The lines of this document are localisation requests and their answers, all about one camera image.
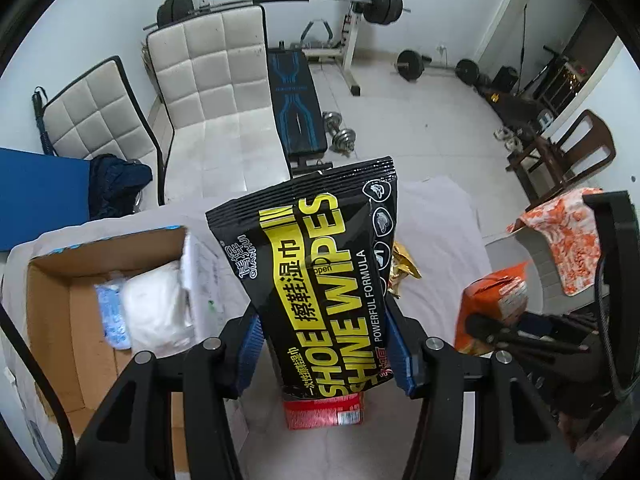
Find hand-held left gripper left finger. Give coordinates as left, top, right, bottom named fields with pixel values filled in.
left=75, top=307, right=266, bottom=480

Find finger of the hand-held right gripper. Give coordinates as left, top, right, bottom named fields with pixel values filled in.
left=465, top=312, right=598, bottom=335
left=482, top=331, right=592, bottom=363

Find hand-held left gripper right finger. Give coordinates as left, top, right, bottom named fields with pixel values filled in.
left=382, top=300, right=581, bottom=480

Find orange snack packet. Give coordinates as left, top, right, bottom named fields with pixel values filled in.
left=454, top=261, right=532, bottom=357

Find black yellow wipes packet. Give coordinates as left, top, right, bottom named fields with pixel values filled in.
left=205, top=156, right=399, bottom=402

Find cardboard box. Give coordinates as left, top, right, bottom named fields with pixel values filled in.
left=24, top=224, right=211, bottom=441

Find orange patterned cloth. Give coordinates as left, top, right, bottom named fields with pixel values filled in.
left=506, top=186, right=608, bottom=297

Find white printed plastic sheet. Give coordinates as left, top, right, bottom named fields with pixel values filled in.
left=181, top=232, right=253, bottom=343

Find gold foil packet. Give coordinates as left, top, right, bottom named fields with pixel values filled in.
left=387, top=241, right=423, bottom=301

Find red packet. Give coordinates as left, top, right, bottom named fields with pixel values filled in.
left=282, top=391, right=365, bottom=431

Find white table cloth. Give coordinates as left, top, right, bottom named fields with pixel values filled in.
left=0, top=175, right=495, bottom=480

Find white plastic bag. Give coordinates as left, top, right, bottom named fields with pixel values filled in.
left=120, top=260, right=198, bottom=356

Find dark wooden chair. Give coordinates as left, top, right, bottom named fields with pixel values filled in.
left=506, top=109, right=617, bottom=211

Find blue white packet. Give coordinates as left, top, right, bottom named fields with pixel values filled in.
left=94, top=272, right=133, bottom=353

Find white shoes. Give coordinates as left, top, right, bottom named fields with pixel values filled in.
left=494, top=127, right=522, bottom=152

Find dark blue garment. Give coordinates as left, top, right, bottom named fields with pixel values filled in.
left=88, top=154, right=154, bottom=222

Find black floor speaker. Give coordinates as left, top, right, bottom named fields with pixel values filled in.
left=491, top=66, right=519, bottom=95

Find black blue weight bench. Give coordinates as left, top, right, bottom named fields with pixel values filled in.
left=266, top=46, right=334, bottom=177

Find large white padded chair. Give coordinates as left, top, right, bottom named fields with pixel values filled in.
left=146, top=4, right=293, bottom=207

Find blue mat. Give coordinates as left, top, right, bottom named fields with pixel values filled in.
left=0, top=146, right=97, bottom=253

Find small floor barbell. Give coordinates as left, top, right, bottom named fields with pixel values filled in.
left=396, top=49, right=482, bottom=87

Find small white padded chair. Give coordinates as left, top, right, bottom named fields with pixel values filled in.
left=42, top=56, right=167, bottom=207

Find white squat rack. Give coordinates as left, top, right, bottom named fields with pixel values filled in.
left=302, top=0, right=383, bottom=97

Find barbell with black plates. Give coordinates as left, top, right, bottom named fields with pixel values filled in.
left=142, top=0, right=412, bottom=31

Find black cable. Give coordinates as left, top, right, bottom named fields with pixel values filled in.
left=0, top=304, right=77, bottom=480

